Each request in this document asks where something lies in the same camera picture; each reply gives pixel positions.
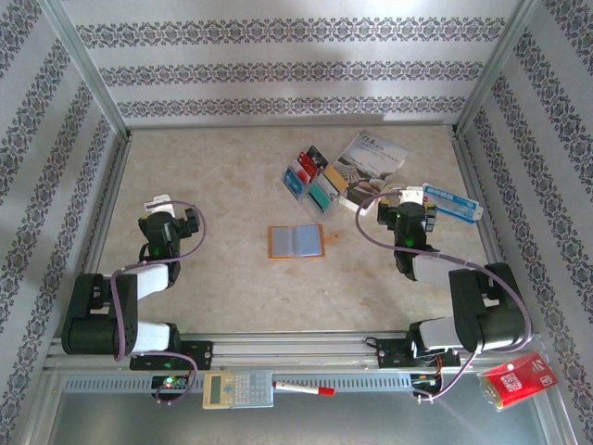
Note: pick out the gold card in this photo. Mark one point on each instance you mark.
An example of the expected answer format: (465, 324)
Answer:
(336, 180)

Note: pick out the orange card holder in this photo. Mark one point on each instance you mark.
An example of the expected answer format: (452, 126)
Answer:
(296, 241)

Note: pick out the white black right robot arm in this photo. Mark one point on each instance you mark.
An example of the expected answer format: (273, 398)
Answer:
(486, 324)

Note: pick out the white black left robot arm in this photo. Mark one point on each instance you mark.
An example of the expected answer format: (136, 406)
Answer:
(92, 334)

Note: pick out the teal card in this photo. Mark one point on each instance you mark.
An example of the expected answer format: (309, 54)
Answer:
(320, 197)

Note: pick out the clear acrylic card organizer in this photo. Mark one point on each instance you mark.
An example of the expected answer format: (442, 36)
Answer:
(303, 204)

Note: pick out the black card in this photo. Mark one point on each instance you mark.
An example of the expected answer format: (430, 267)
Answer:
(317, 156)

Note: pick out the red white card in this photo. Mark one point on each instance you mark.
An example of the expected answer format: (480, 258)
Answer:
(306, 166)

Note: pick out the blue credit card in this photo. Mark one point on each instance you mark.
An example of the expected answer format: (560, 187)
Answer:
(293, 181)

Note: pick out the blue white flat package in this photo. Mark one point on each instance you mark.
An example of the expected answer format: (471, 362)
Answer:
(456, 204)

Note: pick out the circuit board with green light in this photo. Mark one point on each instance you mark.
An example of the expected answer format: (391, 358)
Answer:
(169, 382)

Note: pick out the beige grey calculator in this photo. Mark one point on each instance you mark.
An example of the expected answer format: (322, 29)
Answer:
(218, 389)

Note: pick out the red foil packet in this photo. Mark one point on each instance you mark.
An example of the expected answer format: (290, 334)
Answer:
(514, 382)

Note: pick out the red white marker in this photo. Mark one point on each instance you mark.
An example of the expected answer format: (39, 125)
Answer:
(296, 387)

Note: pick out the grey metal panel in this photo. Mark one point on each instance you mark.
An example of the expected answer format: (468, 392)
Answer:
(324, 422)

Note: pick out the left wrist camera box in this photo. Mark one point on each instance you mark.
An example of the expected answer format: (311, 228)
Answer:
(160, 204)

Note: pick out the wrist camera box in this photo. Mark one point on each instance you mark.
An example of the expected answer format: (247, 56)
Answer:
(412, 195)
(160, 204)

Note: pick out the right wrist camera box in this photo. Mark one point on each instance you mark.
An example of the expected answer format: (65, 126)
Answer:
(412, 195)

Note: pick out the aluminium side rail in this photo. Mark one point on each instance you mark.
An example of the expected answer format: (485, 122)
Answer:
(470, 171)
(113, 185)

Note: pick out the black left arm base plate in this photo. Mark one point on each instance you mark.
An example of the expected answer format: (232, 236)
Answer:
(199, 354)

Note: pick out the thin aluminium frame rail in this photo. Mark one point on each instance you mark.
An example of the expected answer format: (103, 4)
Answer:
(278, 126)

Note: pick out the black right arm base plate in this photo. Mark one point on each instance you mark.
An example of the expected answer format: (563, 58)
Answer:
(391, 354)

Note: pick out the aluminium frame post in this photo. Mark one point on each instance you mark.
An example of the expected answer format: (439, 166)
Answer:
(90, 69)
(498, 69)

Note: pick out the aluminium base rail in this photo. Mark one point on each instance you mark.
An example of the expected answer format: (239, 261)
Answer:
(296, 352)

